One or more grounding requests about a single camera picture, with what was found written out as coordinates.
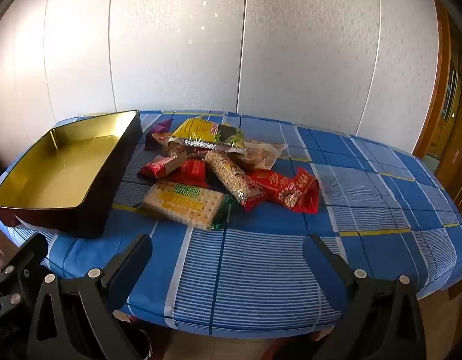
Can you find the purple candy packet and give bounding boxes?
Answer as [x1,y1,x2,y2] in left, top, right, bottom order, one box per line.
[145,118,174,151]

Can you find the clear brown pastry packet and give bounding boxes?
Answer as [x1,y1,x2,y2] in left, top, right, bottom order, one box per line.
[234,139,289,171]

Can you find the grain bar packet red ends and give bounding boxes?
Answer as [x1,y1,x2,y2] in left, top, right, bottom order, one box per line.
[204,150,267,211]

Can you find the red patterned snack packet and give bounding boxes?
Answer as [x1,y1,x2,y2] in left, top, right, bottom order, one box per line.
[167,158,216,188]

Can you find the red packet with gold characters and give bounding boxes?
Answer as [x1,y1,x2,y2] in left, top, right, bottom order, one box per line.
[249,167,320,214]

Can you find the blue plaid tablecloth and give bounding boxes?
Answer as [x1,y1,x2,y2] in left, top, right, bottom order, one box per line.
[0,110,462,336]

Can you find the black and gold tin box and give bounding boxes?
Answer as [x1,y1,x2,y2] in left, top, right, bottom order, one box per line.
[0,110,143,239]

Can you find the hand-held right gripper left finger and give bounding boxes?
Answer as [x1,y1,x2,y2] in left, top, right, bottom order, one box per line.
[26,233,154,360]

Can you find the cracker packet with green ends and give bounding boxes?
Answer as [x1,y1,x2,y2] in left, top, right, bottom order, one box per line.
[135,180,239,231]

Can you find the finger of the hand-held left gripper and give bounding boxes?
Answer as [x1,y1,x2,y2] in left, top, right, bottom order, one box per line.
[0,232,49,325]

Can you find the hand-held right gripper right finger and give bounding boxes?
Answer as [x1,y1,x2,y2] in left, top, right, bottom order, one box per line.
[302,233,437,360]

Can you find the red and white pie packet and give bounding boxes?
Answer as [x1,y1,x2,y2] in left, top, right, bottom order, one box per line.
[138,152,190,180]

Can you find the yellow and green snack bag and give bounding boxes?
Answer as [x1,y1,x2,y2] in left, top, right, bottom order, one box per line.
[167,116,248,158]

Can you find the wooden door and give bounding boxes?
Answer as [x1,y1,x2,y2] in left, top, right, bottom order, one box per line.
[413,0,462,211]

